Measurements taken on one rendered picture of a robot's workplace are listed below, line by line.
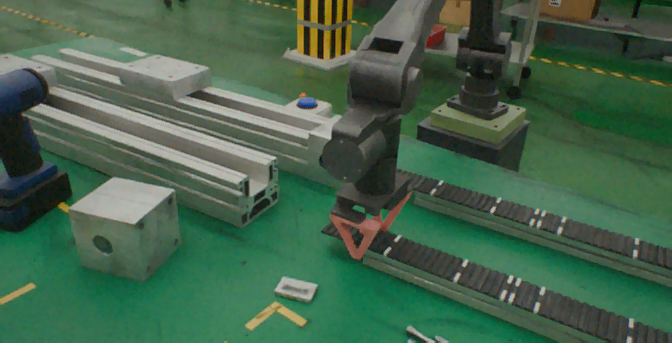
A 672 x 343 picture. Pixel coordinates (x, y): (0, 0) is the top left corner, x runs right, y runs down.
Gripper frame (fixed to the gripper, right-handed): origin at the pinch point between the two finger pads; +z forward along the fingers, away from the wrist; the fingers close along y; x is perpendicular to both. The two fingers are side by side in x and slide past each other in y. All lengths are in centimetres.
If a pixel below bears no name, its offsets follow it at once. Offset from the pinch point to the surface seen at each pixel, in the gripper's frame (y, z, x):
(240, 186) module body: 4.6, -4.4, -19.9
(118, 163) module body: 4.7, 0.1, -47.9
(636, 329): -1.8, -0.1, 34.1
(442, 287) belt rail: 1.6, 2.0, 11.9
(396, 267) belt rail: 1.3, 2.0, 5.1
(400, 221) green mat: -11.0, 3.1, 0.1
